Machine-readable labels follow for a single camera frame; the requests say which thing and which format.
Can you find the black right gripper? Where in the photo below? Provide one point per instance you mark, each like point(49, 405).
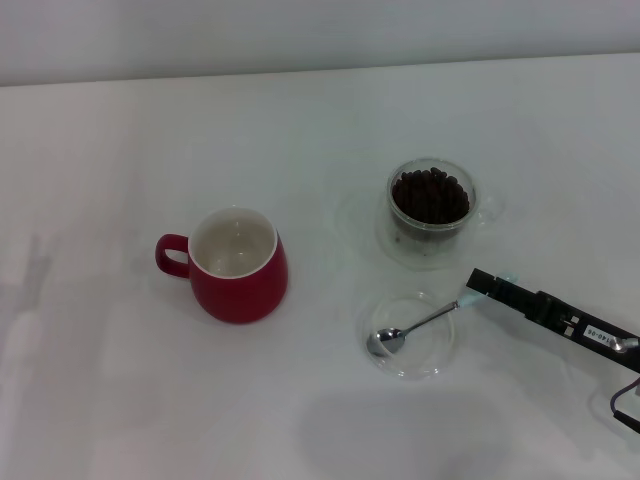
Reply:
point(585, 330)

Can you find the clear glass saucer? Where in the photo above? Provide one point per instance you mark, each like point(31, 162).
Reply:
point(400, 252)

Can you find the small clear glass dish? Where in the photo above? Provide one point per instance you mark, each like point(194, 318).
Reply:
point(425, 350)

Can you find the dark roasted coffee beans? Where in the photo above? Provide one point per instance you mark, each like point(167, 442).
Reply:
point(430, 197)

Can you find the red ceramic mug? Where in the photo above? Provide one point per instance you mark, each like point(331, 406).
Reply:
point(240, 295)

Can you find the clear glass cup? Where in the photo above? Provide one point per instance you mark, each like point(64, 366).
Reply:
point(431, 232)

